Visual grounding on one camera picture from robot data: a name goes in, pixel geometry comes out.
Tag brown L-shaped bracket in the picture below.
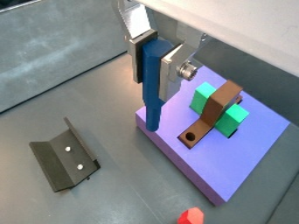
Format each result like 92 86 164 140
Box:
177 80 241 149

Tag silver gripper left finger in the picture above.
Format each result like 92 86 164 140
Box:
116 0 157 83

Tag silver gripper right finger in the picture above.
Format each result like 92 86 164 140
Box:
158 27 204 102

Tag green block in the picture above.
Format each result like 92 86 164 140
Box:
189 82 248 137

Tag blue peg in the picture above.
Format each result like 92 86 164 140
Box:
141 39 173 131

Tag black angle bracket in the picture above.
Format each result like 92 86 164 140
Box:
29 118 100 192

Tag red peg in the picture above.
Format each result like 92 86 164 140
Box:
177 207 204 224

